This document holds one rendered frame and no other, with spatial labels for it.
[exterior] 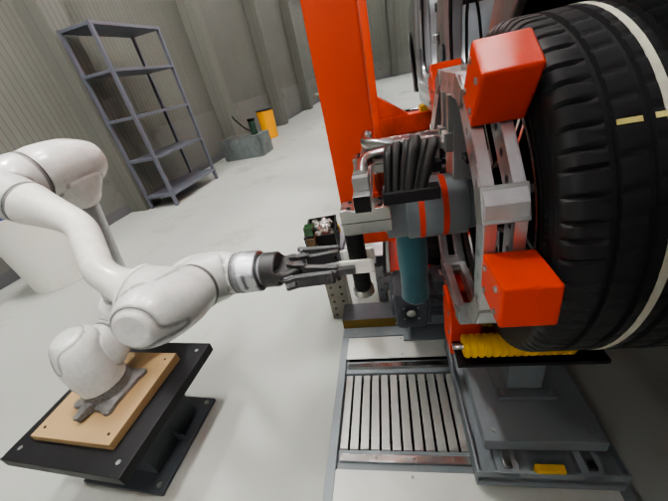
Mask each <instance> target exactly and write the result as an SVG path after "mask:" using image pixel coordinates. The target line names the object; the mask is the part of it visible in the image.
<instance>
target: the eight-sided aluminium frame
mask: <svg viewBox="0 0 668 501"><path fill-rule="evenodd" d="M467 65H468V63H467V64H462V65H457V66H453V67H448V68H443V69H439V70H437V74H436V77H435V79H434V81H435V91H434V100H433V108H432V116H431V124H430V125H429V130H435V129H437V126H438V125H441V110H440V92H441V91H445V93H446V94H448V93H449V94H451V97H453V98H455V99H456V101H457V104H458V106H459V110H460V116H461V121H462V127H463V132H464V138H465V143H466V149H467V155H468V160H469V166H470V171H471V177H472V182H473V188H474V202H475V215H476V244H475V272H474V281H473V279H472V276H471V274H470V272H469V269H468V267H467V263H466V259H465V255H464V252H463V246H462V240H461V234H460V233H459V234H452V239H453V246H454V252H455V254H448V248H447V241H446V235H443V236H438V242H439V249H440V263H441V268H442V273H443V277H445V280H446V283H447V287H448V290H449V293H450V296H451V300H452V303H453V306H454V310H455V317H456V319H457V321H458V323H459V324H460V325H464V324H491V323H496V320H495V318H494V316H493V315H492V312H491V309H490V307H489V305H488V303H487V300H486V298H485V296H484V294H483V292H482V289H481V282H482V262H483V256H484V255H485V254H487V253H495V247H496V233H497V225H500V224H504V236H503V248H502V252H505V251H524V250H525V247H526V239H527V232H528V224H529V221H531V220H532V211H531V191H530V181H527V179H526V175H525V171H524V166H523V162H522V157H521V153H520V148H519V144H518V140H517V135H516V131H515V126H514V122H513V120H507V121H502V122H496V123H490V125H491V130H492V135H493V140H494V145H495V150H496V155H497V159H498V164H499V169H500V174H501V179H502V184H500V185H494V180H493V175H492V170H491V165H490V160H489V155H488V150H487V145H486V140H485V134H484V129H483V125H479V126H471V125H470V122H469V118H468V114H467V111H466V107H465V103H464V99H463V93H462V91H463V89H464V83H465V77H466V71H467ZM459 273H460V276H461V279H462V283H463V286H464V289H465V292H466V294H467V297H468V300H469V302H464V301H463V299H462V296H461V293H460V290H459V287H458V284H457V282H456V279H455V276H454V275H455V274H459Z"/></svg>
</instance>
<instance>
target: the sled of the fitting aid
mask: <svg viewBox="0 0 668 501"><path fill-rule="evenodd" d="M444 347H445V352H446V356H447V360H448V365H449V369H450V373H451V378H452V382H453V385H454V389H455V394H456V398H457V402H458V407H459V411H460V415H461V420H462V424H463V428H464V433H465V437H466V441H467V446H468V450H469V454H470V458H471V463H472V467H473V471H474V476H475V480H476V484H477V485H492V486H516V487H540V488H564V489H587V490H611V491H625V489H626V487H627V485H628V484H629V482H630V480H631V478H632V475H631V474H630V472H629V470H628V469H627V467H626V465H625V464H624V462H623V460H622V459H621V457H620V456H619V454H618V452H617V451H616V449H615V447H614V446H613V444H612V442H611V441H610V439H609V437H608V436H607V434H606V432H605V431H604V429H603V428H602V426H601V424H600V423H599V421H598V419H597V418H596V417H595V418H596V419H597V421H598V423H599V424H600V426H601V428H602V429H603V431H604V433H605V434H606V436H607V438H608V439H609V441H610V445H609V447H608V450H607V451H572V450H522V449H485V448H484V446H483V442H482V439H481V435H480V431H479V428H478V424H477V420H476V417H475V413H474V409H473V406H472V402H471V398H470V396H469V392H468V388H467V385H466V381H465V377H464V374H463V370H462V368H458V367H457V363H456V360H455V356H454V354H451V353H450V351H449V347H448V343H447V339H446V335H445V334H444ZM569 374H570V373H569ZM570 376H571V374H570ZM571 377H572V376H571ZM572 379H573V377H572ZM573 381H574V379H573ZM574 382H575V381H574ZM575 384H576V382H575ZM576 386H577V384H576ZM577 387H578V386H577ZM578 389H579V387H578ZM579 391H580V389H579ZM580 392H581V391H580ZM581 394H582V392H581ZM582 396H583V394H582ZM583 397H584V396H583ZM584 400H585V397H584ZM586 403H587V402H586ZM588 406H589V405H588ZM589 408H590V407H589ZM591 411H592V410H591ZM592 413H593V412H592ZM594 416H595V415H594Z"/></svg>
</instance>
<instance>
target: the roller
mask: <svg viewBox="0 0 668 501"><path fill-rule="evenodd" d="M451 345H452V350H462V353H463V356H464V357H465V358H470V357H472V358H477V356H479V358H484V357H485V356H486V357H487V358H490V357H492V356H493V357H499V356H500V357H506V356H508V357H513V356H514V355H515V356H516V357H518V356H521V355H522V356H529V355H530V356H536V355H538V356H543V355H567V354H569V355H573V354H575V353H576V352H577V351H578V350H575V351H551V352H526V351H522V350H519V349H517V348H515V347H513V346H511V345H510V344H508V343H507V342H506V341H505V340H504V339H503V338H502V337H501V336H500V335H499V334H498V332H496V334H495V333H489V334H487V333H482V335H481V334H480V333H476V334H475V335H473V334H468V335H466V334H462V335H461V336H460V343H452V344H451Z"/></svg>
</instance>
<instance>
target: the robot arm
mask: <svg viewBox="0 0 668 501"><path fill-rule="evenodd" d="M107 169H108V163H107V160H106V157H105V155H104V154H103V152H102V151H101V150H100V149H99V148H98V147H97V146H96V145H94V144H93V143H91V142H88V141H84V140H78V139H69V138H57V139H51V140H46V141H42V142H38V143H34V144H31V145H27V146H24V147H22V148H20V149H17V150H15V151H12V152H9V153H5V154H2V155H0V219H3V220H7V221H11V222H15V223H18V224H22V225H28V226H34V227H40V228H45V229H50V230H54V231H58V232H61V233H63V234H65V235H66V236H67V237H68V239H69V242H70V245H71V248H72V250H73V253H74V256H75V259H76V262H77V265H78V268H79V270H80V272H81V274H82V276H83V278H84V280H85V281H86V282H87V283H88V284H89V285H90V286H91V287H92V288H93V289H95V290H96V291H98V292H99V293H100V295H101V299H100V300H99V302H98V319H99V320H98V321H97V322H96V323H95V324H94V325H87V324H86V325H78V326H75V327H72V328H69V329H67V330H65V331H63V332H62V333H60V334H59V335H58V336H57V337H56V338H55V339H54V340H53V341H52V342H51V344H50V347H49V350H48V357H49V361H50V364H51V366H52V369H53V371H54V372H55V374H56V375H57V376H58V378H59V379H60V380H61V381H62V382H63V383H64V384H65V385H66V386H67V387H68V388H69V389H70V390H72V391H73V392H74V393H76V394H77V395H78V396H80V398H79V399H78V400H77V401H76V402H75V403H74V408H75V409H76V410H78V411H77V413H76V414H75V415H74V417H73V420H74V421H77V422H82V421H83V420H84V419H85V418H87V417H88V416H89V415H90V414H92V413H93V412H97V413H101V414H103V415H104V416H105V417H108V416H109V415H111V414H112V413H113V411H114V410H115V408H116V407H117V405H118V404H119V403H120V402H121V401H122V400H123V398H124V397H125V396H126V395H127V394H128V393H129V392H130V390H131V389H132V388H133V387H134V386H135V385H136V384H137V382H138V381H139V380H140V379H141V378H143V377H144V376H145V375H146V374H147V370H146V369H145V368H139V369H137V368H131V367H128V366H127V365H126V364H125V363H124V361H125V359H126V357H127V355H128V353H129V351H130V350H131V349H132V348H133V349H139V350H144V349H151V348H155V347H158V346H161V345H163V344H166V343H168V342H170V341H172V340H173V339H175V338H177V337H179V336H180V335H182V334H183V333H184V332H186V331H187V330H189V329H190V328H191V327H192V326H194V325H195V324H196V323H197V322H199V321H200V320H201V319H202V318H203V317H204V316H205V315H206V314H207V312H208V311H209V310H210V309H211V308H212V307H213V306H214V305H216V304H218V303H220V302H222V301H224V300H226V299H229V298H230V297H231V296H232V295H234V294H238V293H247V292H257V291H264V290H265V289H266V288H267V287H276V286H282V285H283V284H285V287H286V290H287V291H290V290H293V289H296V288H301V287H309V286H316V285H324V284H332V283H335V282H336V278H337V281H339V280H341V275H347V274H355V273H366V272H375V265H374V260H375V252H374V247H368V248H366V254H367V258H362V259H351V260H349V256H348V252H347V250H341V247H340V246H338V245H333V246H321V247H308V248H307V247H298V248H297V250H298V252H297V253H292V254H289V255H283V254H282V253H281V252H279V251H270V252H262V251H261V250H249V251H238V252H229V251H209V252H203V253H197V254H193V255H189V256H187V257H185V258H182V259H181V260H179V261H177V262H176V263H174V264H173V265H172V266H166V265H154V264H148V263H144V264H141V265H139V266H137V267H135V268H127V267H126V266H125V264H124V261H123V259H122V257H121V254H120V252H119V249H118V247H117V245H116V242H115V240H114V237H113V235H112V232H111V230H110V228H109V225H108V223H107V220H106V218H105V216H104V213H103V211H102V208H101V206H100V203H99V201H100V199H101V195H102V193H101V188H102V178H103V177H104V176H105V175H106V172H107ZM336 261H338V264H326V263H331V262H336ZM328 277H329V278H328Z"/></svg>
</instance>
